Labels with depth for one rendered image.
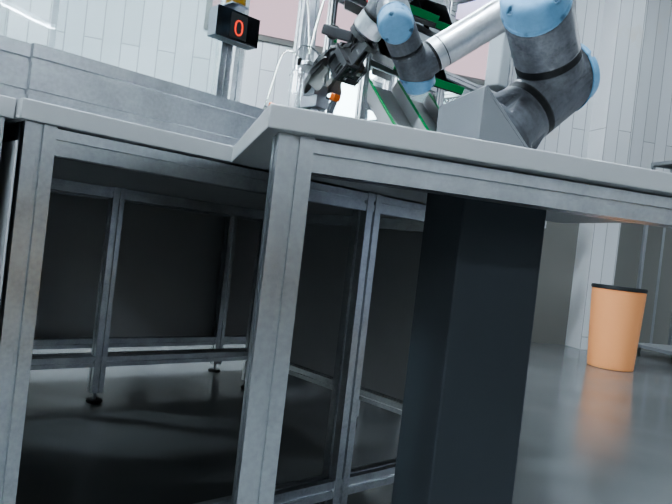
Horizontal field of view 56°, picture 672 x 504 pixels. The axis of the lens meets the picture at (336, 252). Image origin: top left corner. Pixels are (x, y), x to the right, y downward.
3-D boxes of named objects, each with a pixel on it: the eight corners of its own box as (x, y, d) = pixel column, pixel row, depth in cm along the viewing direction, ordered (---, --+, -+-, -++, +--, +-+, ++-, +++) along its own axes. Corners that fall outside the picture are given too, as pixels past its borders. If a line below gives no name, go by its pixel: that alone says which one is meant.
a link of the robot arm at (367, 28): (358, 2, 144) (383, 14, 150) (347, 18, 147) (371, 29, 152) (371, 23, 141) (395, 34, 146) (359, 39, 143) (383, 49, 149)
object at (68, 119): (546, 228, 192) (547, 218, 191) (20, 118, 89) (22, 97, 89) (269, 211, 295) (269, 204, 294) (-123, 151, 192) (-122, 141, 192)
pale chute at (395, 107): (427, 153, 174) (436, 140, 171) (389, 144, 167) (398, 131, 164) (391, 92, 190) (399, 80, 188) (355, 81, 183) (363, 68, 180)
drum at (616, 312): (605, 371, 474) (615, 286, 474) (571, 360, 515) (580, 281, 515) (650, 374, 484) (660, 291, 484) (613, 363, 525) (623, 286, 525)
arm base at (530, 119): (536, 171, 109) (576, 137, 111) (491, 98, 105) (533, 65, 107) (491, 175, 123) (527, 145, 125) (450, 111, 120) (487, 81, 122)
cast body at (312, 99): (328, 110, 158) (332, 82, 158) (315, 105, 155) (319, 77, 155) (307, 112, 164) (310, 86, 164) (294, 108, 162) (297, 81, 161)
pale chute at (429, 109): (459, 162, 184) (468, 151, 181) (425, 154, 177) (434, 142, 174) (422, 103, 200) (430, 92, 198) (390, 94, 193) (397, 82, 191)
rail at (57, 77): (403, 190, 158) (408, 147, 158) (27, 106, 97) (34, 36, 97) (387, 190, 162) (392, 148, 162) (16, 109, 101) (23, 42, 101)
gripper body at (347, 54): (331, 81, 149) (362, 41, 143) (318, 57, 153) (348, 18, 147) (354, 89, 154) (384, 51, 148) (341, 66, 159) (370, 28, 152)
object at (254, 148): (839, 221, 97) (842, 202, 97) (267, 127, 73) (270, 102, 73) (563, 223, 165) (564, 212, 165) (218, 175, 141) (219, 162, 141)
